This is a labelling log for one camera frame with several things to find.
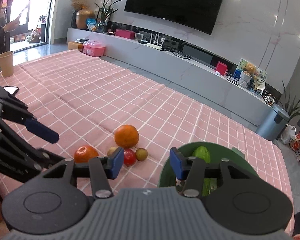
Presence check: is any potted long-leaf plant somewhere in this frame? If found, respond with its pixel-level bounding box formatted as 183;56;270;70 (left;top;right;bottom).
278;81;300;122

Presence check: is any pink checkered tablecloth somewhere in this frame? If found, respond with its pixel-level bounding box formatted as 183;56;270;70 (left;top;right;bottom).
0;50;289;239

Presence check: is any black television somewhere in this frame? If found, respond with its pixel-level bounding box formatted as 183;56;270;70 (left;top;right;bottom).
125;0;223;35

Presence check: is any grey tv console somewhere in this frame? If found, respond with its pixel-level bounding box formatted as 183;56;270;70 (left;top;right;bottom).
67;28;272;126

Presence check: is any white wifi router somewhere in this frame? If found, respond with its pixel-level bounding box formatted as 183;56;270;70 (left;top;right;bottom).
145;33;166;49

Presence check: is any large orange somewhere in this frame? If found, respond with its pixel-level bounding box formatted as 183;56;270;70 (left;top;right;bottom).
114;125;139;149

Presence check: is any small brown longan fruit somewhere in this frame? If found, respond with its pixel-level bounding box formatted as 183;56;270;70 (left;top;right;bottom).
135;148;148;161

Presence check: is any pink plastic storage box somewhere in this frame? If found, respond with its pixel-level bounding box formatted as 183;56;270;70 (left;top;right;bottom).
83;40;106;57

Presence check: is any black smartphone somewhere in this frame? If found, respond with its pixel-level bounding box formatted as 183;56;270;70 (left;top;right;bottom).
3;86;19;96

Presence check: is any green cucumber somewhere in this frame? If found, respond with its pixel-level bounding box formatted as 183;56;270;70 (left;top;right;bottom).
192;145;216;197

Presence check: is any blue-grey trash bin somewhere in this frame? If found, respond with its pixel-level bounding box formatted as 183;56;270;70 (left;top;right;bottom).
256;103;290;141

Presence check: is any green colander bowl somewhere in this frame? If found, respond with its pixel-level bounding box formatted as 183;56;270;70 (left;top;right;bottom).
158;141;258;192

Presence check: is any teddy bear gift bundle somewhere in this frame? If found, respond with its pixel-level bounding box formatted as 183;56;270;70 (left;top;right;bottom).
233;59;267;95

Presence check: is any red box on console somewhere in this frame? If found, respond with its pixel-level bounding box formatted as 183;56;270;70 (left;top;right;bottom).
215;61;228;76

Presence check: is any red tomato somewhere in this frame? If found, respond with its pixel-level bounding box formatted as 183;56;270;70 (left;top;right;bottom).
124;149;136;167

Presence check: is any cardboard box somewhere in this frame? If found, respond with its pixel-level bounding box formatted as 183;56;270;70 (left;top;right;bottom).
68;41;83;52

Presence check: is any white plastic bag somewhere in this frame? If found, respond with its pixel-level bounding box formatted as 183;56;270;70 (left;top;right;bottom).
280;125;296;145

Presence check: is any paper cup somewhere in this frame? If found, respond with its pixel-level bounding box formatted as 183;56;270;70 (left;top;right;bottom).
0;51;14;77

